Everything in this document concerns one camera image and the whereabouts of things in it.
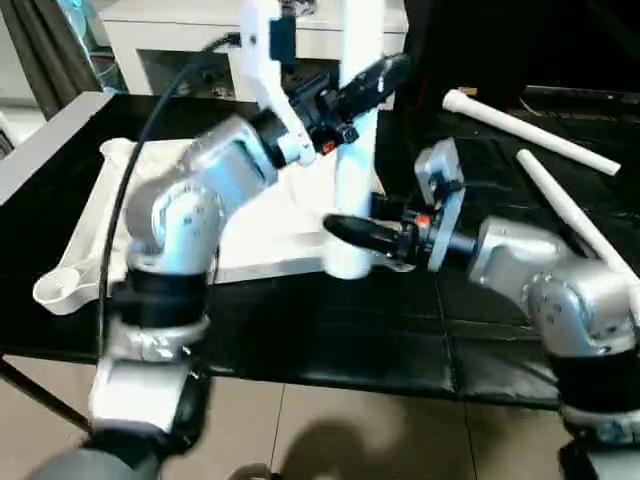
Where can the white plastic table leg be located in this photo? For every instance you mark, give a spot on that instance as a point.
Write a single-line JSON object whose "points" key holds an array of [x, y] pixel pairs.
{"points": [[360, 180], [530, 128], [570, 205]]}

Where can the white plastic table top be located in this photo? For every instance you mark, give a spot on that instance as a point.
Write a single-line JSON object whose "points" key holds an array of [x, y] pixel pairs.
{"points": [[260, 250]]}

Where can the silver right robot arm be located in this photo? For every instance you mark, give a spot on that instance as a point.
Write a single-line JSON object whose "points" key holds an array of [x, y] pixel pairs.
{"points": [[540, 270]]}

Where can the black work mat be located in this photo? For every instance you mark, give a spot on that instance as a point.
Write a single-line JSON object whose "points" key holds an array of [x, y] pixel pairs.
{"points": [[330, 340]]}

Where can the white glass door cabinet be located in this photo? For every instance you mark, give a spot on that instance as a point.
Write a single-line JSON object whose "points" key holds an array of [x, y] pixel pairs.
{"points": [[160, 35]]}

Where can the cyan plastic item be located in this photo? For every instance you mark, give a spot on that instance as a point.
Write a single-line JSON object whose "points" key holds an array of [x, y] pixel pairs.
{"points": [[80, 25]]}

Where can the white side table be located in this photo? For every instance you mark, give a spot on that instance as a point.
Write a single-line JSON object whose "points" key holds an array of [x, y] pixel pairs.
{"points": [[45, 140]]}

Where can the dark grey curtain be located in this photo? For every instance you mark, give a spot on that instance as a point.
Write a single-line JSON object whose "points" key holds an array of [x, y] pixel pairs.
{"points": [[40, 45]]}

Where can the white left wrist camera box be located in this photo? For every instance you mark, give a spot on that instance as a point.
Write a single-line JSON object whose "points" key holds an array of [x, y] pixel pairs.
{"points": [[265, 70]]}

